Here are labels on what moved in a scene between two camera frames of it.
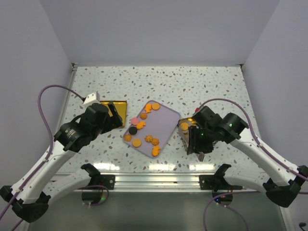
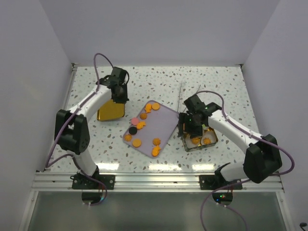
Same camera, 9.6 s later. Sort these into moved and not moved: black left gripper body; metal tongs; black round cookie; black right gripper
Moved: black right gripper; metal tongs; black left gripper body
Not moved: black round cookie
